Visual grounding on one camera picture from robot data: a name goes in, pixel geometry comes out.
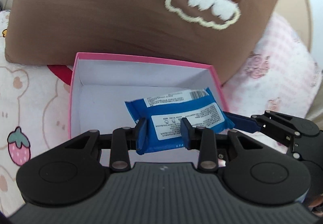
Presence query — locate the pink checkered pillow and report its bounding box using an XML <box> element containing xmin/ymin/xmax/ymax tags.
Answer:
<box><xmin>222</xmin><ymin>13</ymin><xmax>323</xmax><ymax>119</ymax></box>

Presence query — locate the printed bear strawberry blanket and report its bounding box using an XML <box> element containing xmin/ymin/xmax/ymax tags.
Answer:
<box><xmin>0</xmin><ymin>9</ymin><xmax>76</xmax><ymax>217</ymax></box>

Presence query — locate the brown embroidered pillow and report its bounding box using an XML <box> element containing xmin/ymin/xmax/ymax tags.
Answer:
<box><xmin>4</xmin><ymin>0</ymin><xmax>284</xmax><ymax>88</ymax></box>

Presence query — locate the pink cardboard box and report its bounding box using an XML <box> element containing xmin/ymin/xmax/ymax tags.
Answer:
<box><xmin>68</xmin><ymin>52</ymin><xmax>231</xmax><ymax>164</ymax></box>

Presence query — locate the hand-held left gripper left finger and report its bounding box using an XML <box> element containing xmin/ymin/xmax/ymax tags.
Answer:
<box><xmin>64</xmin><ymin>118</ymin><xmax>148</xmax><ymax>173</ymax></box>

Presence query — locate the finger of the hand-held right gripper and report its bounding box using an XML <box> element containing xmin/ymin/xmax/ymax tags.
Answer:
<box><xmin>222</xmin><ymin>110</ymin><xmax>302</xmax><ymax>138</ymax></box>
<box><xmin>275</xmin><ymin>135</ymin><xmax>303</xmax><ymax>162</ymax></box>

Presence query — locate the blue wet wipes packet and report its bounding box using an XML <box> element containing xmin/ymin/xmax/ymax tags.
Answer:
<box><xmin>124</xmin><ymin>88</ymin><xmax>236</xmax><ymax>156</ymax></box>

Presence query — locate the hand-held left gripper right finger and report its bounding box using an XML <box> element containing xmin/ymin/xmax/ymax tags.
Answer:
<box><xmin>180</xmin><ymin>117</ymin><xmax>256</xmax><ymax>172</ymax></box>

